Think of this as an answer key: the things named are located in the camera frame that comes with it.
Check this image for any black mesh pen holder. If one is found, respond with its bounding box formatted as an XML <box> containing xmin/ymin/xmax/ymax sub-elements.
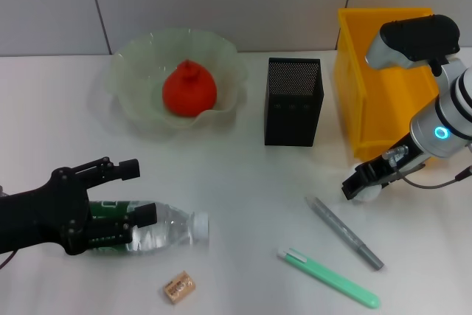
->
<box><xmin>263</xmin><ymin>57</ymin><xmax>325</xmax><ymax>147</ymax></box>

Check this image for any grey marker pen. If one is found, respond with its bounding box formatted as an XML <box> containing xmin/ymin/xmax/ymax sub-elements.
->
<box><xmin>304</xmin><ymin>195</ymin><xmax>385</xmax><ymax>271</ymax></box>

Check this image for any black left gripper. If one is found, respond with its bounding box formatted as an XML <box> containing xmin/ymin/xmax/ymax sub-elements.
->
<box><xmin>0</xmin><ymin>156</ymin><xmax>158</xmax><ymax>257</ymax></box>

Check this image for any tan eraser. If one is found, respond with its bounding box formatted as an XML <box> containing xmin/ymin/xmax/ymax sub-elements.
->
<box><xmin>162</xmin><ymin>271</ymin><xmax>197</xmax><ymax>305</ymax></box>

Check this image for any red tomato-shaped plush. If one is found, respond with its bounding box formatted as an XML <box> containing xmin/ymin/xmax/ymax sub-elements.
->
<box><xmin>162</xmin><ymin>59</ymin><xmax>218</xmax><ymax>119</ymax></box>

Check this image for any yellow plastic bin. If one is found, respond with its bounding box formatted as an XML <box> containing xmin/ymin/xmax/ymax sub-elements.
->
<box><xmin>333</xmin><ymin>7</ymin><xmax>462</xmax><ymax>165</ymax></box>

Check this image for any grey right gripper cable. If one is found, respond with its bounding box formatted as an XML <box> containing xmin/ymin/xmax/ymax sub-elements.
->
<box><xmin>383</xmin><ymin>145</ymin><xmax>472</xmax><ymax>189</ymax></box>

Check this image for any pale green glass fruit bowl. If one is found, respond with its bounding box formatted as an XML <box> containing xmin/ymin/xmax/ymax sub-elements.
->
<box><xmin>106</xmin><ymin>27</ymin><xmax>248</xmax><ymax>131</ymax></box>

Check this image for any clear green-label water bottle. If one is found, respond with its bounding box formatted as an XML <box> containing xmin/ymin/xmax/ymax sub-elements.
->
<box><xmin>86</xmin><ymin>199</ymin><xmax>210</xmax><ymax>257</ymax></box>

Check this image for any white paper ball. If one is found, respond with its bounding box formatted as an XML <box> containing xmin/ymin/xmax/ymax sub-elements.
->
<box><xmin>346</xmin><ymin>169</ymin><xmax>383</xmax><ymax>204</ymax></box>

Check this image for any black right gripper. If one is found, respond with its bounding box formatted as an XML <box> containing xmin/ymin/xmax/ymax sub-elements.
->
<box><xmin>341</xmin><ymin>134</ymin><xmax>436</xmax><ymax>201</ymax></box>

